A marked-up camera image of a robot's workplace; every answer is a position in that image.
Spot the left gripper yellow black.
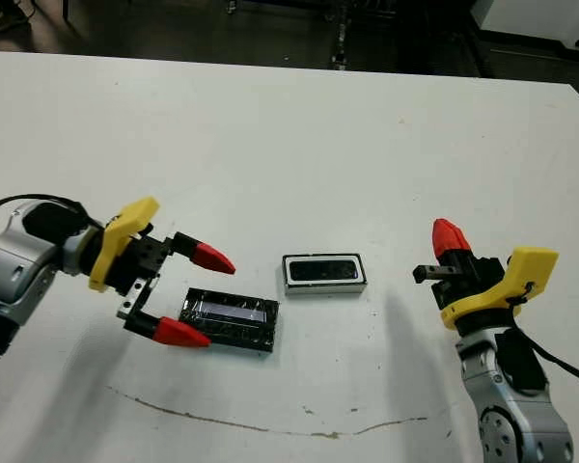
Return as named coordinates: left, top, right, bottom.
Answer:
left=89, top=196, right=236, bottom=349

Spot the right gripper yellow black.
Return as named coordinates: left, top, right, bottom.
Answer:
left=413, top=218, right=560, bottom=332

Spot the black glossy box lid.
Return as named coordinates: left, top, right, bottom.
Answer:
left=178, top=287, right=280, bottom=357

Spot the black camera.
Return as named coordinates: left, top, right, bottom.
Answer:
left=289, top=259, right=358, bottom=283

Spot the white cabinet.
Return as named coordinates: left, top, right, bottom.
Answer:
left=470, top=0, right=579, bottom=52

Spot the person's brown shoe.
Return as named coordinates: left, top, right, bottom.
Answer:
left=0, top=12, right=30, bottom=33

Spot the white camera box base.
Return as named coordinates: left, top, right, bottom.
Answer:
left=282, top=251, right=370, bottom=297

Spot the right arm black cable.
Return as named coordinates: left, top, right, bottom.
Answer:
left=509, top=293, right=579, bottom=385

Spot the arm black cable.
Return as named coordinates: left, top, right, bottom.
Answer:
left=509, top=293, right=579, bottom=385
left=0, top=193, right=105, bottom=228

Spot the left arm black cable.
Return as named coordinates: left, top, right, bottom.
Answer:
left=0, top=193, right=105, bottom=228

